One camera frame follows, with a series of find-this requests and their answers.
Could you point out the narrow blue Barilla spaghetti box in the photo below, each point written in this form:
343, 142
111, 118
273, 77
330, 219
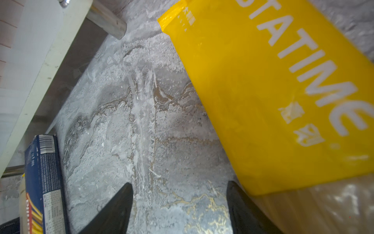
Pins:
45, 198

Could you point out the yellow Pastatime spaghetti bag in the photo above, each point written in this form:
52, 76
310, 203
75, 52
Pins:
22, 207

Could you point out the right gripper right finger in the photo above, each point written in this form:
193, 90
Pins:
245, 216

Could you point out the white two-tier shelf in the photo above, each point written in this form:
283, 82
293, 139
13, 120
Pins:
35, 38

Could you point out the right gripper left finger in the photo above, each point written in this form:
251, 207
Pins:
114, 217

